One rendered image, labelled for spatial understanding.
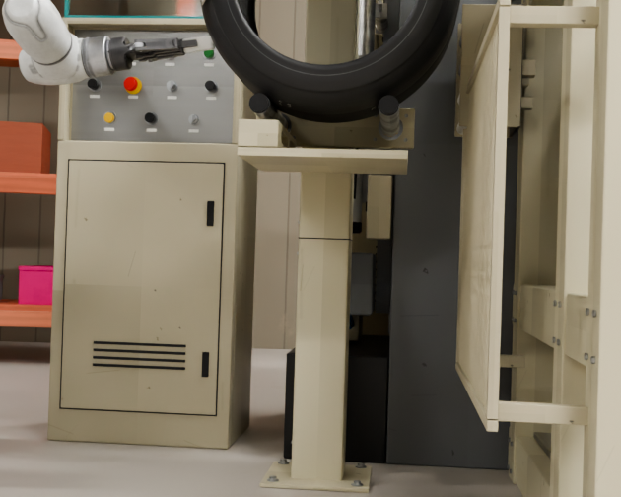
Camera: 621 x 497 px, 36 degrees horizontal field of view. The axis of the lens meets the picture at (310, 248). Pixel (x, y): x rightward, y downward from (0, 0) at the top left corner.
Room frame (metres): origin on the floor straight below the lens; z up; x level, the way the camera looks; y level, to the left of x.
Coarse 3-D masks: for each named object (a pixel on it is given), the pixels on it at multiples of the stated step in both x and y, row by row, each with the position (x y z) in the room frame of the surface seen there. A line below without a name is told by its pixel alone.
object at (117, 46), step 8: (112, 40) 2.17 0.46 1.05; (120, 40) 2.17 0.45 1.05; (128, 40) 2.21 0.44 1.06; (112, 48) 2.16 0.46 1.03; (120, 48) 2.16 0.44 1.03; (128, 48) 2.16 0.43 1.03; (112, 56) 2.16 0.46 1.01; (120, 56) 2.16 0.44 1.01; (128, 56) 2.19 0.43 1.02; (112, 64) 2.17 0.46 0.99; (120, 64) 2.17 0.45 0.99; (128, 64) 2.19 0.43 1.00
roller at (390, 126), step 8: (384, 96) 2.04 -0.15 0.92; (392, 96) 2.04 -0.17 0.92; (384, 104) 2.04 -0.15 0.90; (392, 104) 2.04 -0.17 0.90; (384, 112) 2.04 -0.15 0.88; (392, 112) 2.04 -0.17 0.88; (384, 120) 2.13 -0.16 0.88; (392, 120) 2.12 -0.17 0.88; (384, 128) 2.26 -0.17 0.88; (392, 128) 2.25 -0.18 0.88
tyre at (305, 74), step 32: (224, 0) 2.05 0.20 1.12; (416, 0) 2.01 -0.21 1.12; (448, 0) 2.03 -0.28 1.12; (224, 32) 2.06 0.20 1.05; (256, 32) 2.32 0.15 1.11; (416, 32) 2.01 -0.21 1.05; (448, 32) 2.06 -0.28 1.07; (256, 64) 2.05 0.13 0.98; (288, 64) 2.04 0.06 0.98; (320, 64) 2.03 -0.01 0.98; (352, 64) 2.02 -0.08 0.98; (384, 64) 2.02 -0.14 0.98; (416, 64) 2.04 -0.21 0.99; (288, 96) 2.07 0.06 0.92; (320, 96) 2.05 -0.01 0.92; (352, 96) 2.05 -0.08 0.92
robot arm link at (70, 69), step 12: (72, 36) 2.15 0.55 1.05; (72, 48) 2.14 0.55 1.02; (24, 60) 2.17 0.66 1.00; (60, 60) 2.12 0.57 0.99; (72, 60) 2.15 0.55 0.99; (24, 72) 2.19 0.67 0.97; (36, 72) 2.17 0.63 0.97; (48, 72) 2.16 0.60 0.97; (60, 72) 2.16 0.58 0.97; (72, 72) 2.17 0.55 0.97; (84, 72) 2.18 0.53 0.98; (48, 84) 2.21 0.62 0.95; (60, 84) 2.21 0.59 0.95
